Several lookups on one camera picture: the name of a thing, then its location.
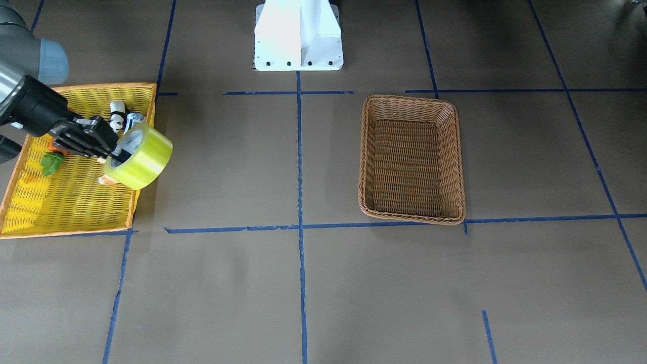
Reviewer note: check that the brown wicker basket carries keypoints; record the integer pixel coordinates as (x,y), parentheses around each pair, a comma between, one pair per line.
(410,161)

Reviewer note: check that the panda figurine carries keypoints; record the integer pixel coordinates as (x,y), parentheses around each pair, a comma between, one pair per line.
(118,115)

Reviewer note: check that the small black white can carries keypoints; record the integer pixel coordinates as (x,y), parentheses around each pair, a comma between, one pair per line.
(133,119)

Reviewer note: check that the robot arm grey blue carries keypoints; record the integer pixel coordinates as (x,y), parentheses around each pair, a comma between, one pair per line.
(30,66)

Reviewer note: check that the white camera pole base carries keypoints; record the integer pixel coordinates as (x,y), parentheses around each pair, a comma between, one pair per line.
(297,36)

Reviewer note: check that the toy carrot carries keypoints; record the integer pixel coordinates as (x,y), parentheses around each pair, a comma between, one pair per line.
(52,159)

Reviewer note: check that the yellow tape roll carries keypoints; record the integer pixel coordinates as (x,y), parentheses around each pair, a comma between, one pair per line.
(151,151)

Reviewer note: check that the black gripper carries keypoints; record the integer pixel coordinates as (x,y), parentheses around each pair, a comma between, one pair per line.
(41,107)

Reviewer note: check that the yellow plastic woven basket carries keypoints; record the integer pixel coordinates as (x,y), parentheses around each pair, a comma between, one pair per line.
(71,201)

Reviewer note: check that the toy croissant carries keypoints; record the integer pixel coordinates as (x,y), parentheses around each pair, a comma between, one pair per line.
(105,179)

